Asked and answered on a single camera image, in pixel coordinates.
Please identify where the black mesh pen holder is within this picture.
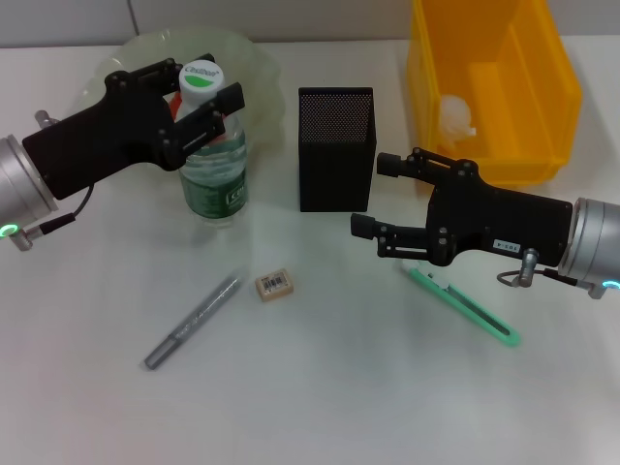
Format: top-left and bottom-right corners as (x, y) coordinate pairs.
(297, 86), (377, 214)

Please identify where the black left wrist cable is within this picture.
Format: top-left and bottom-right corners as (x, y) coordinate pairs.
(12, 183), (96, 252)

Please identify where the grey right wrist cable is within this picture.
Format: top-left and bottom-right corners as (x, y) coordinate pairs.
(497, 247), (605, 300)

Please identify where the grey glitter pen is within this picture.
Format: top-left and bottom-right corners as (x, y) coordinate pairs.
(143, 270), (243, 372)

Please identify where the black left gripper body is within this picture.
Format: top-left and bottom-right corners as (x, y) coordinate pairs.
(20, 69), (179, 202)

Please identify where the mint green utility knife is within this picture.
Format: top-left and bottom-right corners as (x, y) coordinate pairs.
(399, 259), (523, 349)

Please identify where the beige eraser with barcode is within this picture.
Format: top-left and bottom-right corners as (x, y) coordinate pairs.
(254, 269), (297, 305)

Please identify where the pale green glass fruit plate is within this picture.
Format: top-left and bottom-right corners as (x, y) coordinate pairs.
(81, 27), (286, 164)

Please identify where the yellow plastic bin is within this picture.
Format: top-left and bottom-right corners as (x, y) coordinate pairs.
(405, 0), (583, 191)

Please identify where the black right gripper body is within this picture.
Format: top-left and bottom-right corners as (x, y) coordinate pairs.
(427, 163), (574, 268)

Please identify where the white paper ball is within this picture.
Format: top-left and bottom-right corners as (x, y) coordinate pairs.
(437, 94), (479, 147)

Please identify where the clear green-label water bottle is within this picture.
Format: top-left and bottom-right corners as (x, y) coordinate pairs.
(176, 60), (250, 231)

